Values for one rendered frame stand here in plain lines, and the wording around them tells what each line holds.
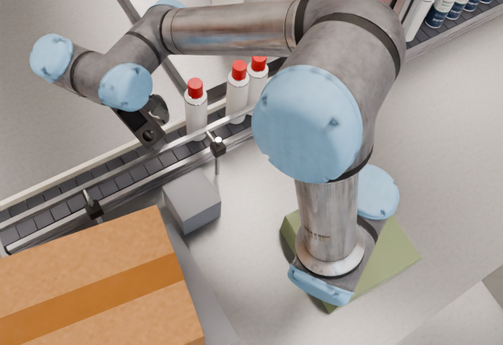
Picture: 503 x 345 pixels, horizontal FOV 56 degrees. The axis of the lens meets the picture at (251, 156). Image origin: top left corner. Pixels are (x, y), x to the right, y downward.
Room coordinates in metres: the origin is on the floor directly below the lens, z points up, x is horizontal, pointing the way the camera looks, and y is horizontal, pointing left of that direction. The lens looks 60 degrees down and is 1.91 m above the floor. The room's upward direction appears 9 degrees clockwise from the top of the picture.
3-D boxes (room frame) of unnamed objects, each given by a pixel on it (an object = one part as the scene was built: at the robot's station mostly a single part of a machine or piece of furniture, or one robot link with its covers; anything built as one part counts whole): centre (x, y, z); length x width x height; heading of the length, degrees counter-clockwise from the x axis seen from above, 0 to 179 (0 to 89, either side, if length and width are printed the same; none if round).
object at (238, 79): (0.69, 0.06, 0.98); 0.05 x 0.05 x 0.20
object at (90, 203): (0.37, 0.32, 0.91); 0.07 x 0.03 x 0.17; 40
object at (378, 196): (0.40, -0.22, 1.09); 0.13 x 0.12 x 0.14; 158
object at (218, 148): (0.56, 0.09, 0.91); 0.07 x 0.03 x 0.17; 40
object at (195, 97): (0.62, 0.14, 0.98); 0.05 x 0.05 x 0.20
